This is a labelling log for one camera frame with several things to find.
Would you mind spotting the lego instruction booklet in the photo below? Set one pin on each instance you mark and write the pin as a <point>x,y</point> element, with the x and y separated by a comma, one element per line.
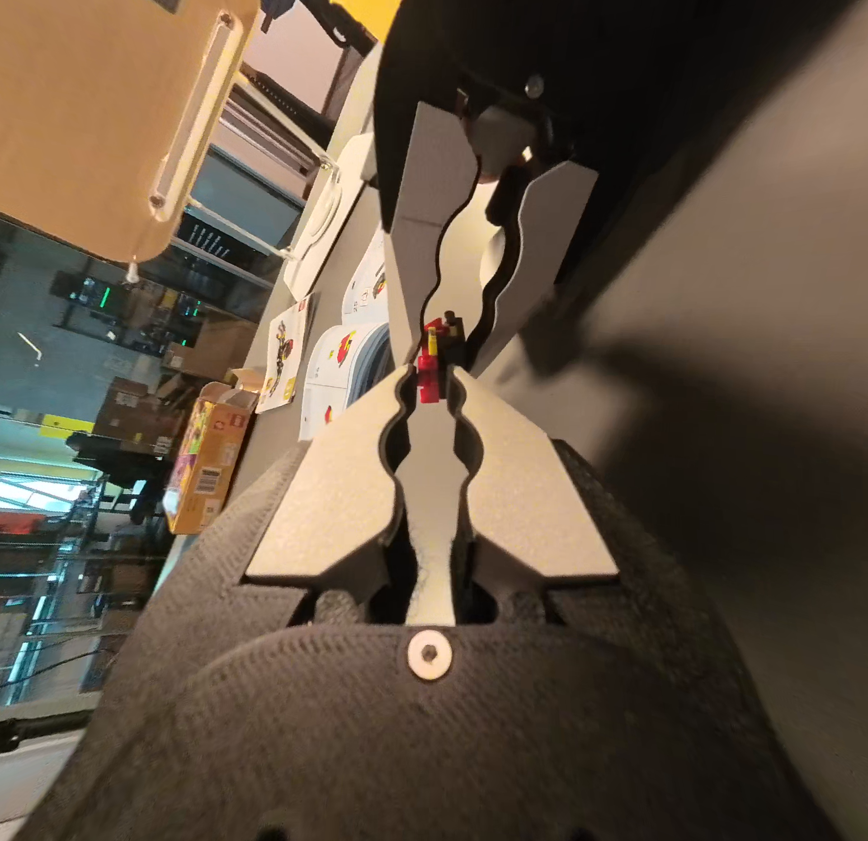
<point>339,366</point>
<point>281,352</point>

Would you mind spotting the colourful cardboard lego box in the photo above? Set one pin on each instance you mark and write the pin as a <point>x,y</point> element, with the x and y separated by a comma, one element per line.
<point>210,461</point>

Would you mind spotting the yellow plastic bin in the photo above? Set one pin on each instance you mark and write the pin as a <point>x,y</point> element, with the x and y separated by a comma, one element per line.
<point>366,0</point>

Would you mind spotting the pile of cardboard boxes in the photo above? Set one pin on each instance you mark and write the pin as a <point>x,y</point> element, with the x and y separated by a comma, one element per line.
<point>203,352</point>

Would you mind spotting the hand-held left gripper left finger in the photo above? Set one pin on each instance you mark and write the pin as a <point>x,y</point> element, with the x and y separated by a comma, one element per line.
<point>325,508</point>

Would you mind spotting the red yellow lego body assembly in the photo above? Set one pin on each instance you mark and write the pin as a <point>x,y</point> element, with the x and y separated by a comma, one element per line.
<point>428,380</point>

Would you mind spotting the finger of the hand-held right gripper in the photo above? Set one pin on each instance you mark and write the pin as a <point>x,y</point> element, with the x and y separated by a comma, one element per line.
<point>427,176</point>
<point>549,230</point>

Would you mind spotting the closed lego instruction booklet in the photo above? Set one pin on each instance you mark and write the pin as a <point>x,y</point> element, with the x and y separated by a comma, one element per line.
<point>281,352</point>

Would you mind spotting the small yellow sign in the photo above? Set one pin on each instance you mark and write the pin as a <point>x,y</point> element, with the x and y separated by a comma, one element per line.
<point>64,426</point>

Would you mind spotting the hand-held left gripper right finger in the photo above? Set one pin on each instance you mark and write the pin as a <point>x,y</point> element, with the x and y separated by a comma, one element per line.
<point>536,508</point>

